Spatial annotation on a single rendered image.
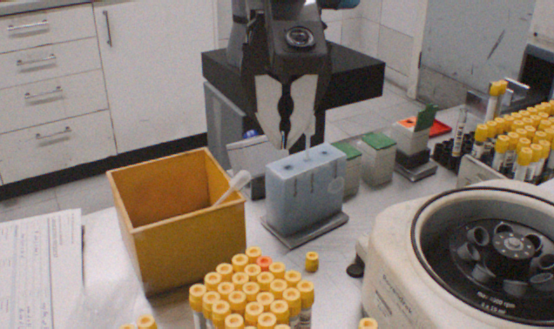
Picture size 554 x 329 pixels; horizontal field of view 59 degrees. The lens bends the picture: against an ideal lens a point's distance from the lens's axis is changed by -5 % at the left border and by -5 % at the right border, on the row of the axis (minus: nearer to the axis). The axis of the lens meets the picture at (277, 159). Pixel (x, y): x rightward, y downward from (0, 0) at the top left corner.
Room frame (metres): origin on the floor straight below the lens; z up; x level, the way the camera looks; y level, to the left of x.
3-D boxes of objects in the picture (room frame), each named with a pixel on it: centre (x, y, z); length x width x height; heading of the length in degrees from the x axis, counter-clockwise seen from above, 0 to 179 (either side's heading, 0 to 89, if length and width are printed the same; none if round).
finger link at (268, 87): (0.50, 0.01, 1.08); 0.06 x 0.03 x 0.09; 7
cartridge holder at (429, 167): (0.70, -0.21, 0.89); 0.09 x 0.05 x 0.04; 32
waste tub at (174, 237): (0.49, 0.12, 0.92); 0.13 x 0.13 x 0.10; 27
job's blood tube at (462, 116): (0.69, -0.29, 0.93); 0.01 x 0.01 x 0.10; 30
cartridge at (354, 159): (0.63, -0.09, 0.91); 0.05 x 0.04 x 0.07; 29
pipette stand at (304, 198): (0.55, -0.04, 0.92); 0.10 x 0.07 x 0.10; 126
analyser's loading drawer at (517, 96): (0.89, -0.46, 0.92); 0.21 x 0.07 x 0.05; 119
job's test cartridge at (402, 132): (0.70, -0.21, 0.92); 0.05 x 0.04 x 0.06; 31
